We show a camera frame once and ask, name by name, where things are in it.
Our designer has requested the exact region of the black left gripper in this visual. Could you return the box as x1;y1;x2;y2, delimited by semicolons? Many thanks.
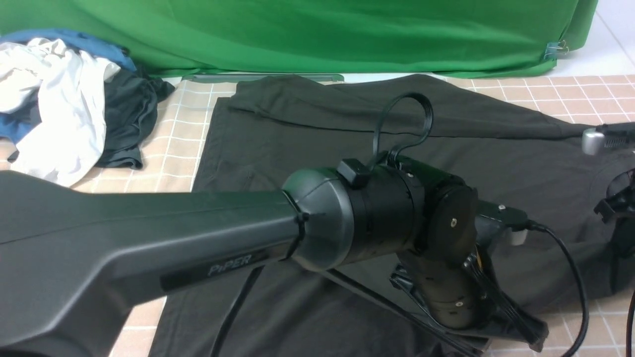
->
390;242;549;352

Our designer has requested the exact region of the metal binder clip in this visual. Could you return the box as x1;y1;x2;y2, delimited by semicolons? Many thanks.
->
543;40;570;61

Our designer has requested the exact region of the dark gray long-sleeve shirt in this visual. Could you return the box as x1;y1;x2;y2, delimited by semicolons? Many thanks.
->
149;74;635;357

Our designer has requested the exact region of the white crumpled garment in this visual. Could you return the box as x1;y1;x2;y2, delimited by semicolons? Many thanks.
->
1;38;120;187

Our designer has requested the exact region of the blue crumpled garment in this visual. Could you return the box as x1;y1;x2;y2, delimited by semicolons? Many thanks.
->
0;28;137;144

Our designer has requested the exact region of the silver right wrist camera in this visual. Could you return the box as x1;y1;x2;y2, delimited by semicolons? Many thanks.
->
581;122;635;155

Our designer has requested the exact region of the beige checkered tablecloth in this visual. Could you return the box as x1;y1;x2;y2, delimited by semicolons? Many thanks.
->
0;74;635;357

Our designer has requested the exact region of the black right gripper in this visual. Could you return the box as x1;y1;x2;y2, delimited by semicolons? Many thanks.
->
594;169;635;224

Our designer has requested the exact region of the green backdrop cloth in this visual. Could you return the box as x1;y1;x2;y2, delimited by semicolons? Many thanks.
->
1;0;597;78

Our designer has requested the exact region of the dark gray crumpled garment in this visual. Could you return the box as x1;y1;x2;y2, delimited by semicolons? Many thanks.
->
95;68;176;170

